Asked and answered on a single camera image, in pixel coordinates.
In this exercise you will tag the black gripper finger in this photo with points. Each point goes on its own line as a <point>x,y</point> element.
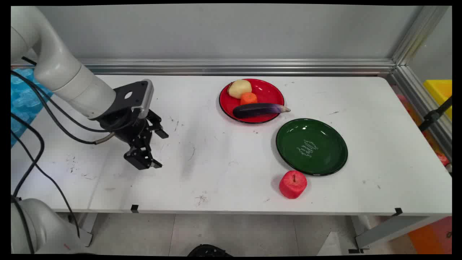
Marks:
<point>156,125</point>
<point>141,156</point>

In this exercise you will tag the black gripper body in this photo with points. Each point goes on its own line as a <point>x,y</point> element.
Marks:
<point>124,129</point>

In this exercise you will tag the purple toy eggplant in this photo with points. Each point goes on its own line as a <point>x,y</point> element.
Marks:
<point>256,110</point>

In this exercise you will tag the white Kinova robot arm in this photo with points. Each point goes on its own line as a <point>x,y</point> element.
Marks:
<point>57,68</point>

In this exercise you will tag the black table edge clip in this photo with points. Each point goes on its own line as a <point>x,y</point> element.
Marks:
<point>134,208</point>
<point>398,211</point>

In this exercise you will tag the white table leg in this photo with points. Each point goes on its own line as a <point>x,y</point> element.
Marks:
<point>86,227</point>
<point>389,231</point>

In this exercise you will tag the yellow toy potato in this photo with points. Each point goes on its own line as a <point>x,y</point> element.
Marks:
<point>239,88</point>

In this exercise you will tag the orange toy tangerine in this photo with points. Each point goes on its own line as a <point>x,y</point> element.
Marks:
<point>249,98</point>

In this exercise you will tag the blue patterned cloth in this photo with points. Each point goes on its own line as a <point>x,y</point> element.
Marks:
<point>22,99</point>

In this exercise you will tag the red enamel plate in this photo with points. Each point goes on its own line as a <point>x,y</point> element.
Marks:
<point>267,92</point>

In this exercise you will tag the black round floor object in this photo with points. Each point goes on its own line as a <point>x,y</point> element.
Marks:
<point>209,251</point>

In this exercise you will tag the red toy apple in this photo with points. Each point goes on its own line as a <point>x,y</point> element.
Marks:
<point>292,185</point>

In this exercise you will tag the green enamel plate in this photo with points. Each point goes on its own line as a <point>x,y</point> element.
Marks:
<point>312,148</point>

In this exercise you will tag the yellow plastic bin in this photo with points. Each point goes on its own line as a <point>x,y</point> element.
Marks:
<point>441,92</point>

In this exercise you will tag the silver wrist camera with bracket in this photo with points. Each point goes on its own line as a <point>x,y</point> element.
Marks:
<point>137,94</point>

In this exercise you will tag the aluminium frame rail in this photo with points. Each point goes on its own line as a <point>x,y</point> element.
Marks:
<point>234,66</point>
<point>422,104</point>

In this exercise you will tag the black camera stand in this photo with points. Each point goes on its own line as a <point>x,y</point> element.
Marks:
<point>433,116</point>

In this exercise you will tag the aluminium frame post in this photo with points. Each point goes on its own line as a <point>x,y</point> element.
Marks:
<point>418,34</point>

